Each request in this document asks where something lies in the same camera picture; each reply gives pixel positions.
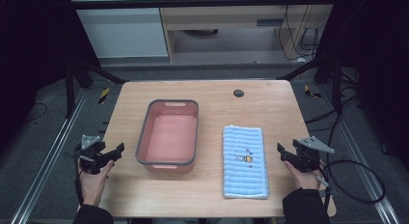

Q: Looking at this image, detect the person's left hand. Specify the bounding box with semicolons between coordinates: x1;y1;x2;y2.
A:
77;158;116;208

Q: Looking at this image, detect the black curtain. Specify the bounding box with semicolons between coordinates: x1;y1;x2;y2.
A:
0;0;100;154
313;0;409;172

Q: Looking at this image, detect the yellow black floor tape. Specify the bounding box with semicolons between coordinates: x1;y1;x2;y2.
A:
97;87;111;105
303;84;322;99

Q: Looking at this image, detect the black looped cable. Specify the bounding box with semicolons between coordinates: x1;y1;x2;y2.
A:
316;158;387;206

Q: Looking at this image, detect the silver metal floor rail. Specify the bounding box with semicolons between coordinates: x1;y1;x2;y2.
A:
9;88;89;224
317;83;403;224

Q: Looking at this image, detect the black floor cable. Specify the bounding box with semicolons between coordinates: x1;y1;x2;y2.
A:
24;102;48;124

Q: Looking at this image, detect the person's right hand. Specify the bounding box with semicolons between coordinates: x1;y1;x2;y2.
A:
283;159;323;191

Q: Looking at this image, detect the black horizontal bar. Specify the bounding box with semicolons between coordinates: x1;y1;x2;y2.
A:
68;0;339;11

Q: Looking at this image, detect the black metal stand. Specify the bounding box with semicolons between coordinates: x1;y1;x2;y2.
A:
64;51;129;120
278;51;343;116

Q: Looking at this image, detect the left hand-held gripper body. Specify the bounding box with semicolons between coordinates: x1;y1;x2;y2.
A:
73;134;107;176

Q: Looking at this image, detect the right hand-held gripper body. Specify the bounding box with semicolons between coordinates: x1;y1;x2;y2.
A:
291;135;336;174

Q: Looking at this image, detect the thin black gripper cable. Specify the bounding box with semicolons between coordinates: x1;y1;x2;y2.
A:
73;154;85;207

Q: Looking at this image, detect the pink basin with grey rim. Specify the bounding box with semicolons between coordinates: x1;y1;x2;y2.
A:
134;98;200;174

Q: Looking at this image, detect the light wooden desk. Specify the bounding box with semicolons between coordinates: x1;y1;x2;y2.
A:
155;0;338;64

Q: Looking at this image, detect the hanging black cables bundle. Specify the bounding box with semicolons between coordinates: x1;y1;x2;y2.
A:
277;5;322;62

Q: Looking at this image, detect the white cabinet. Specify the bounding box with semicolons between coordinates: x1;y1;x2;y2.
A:
67;0;170;60

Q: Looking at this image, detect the blue striped towel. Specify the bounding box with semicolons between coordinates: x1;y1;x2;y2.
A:
222;125;270;200

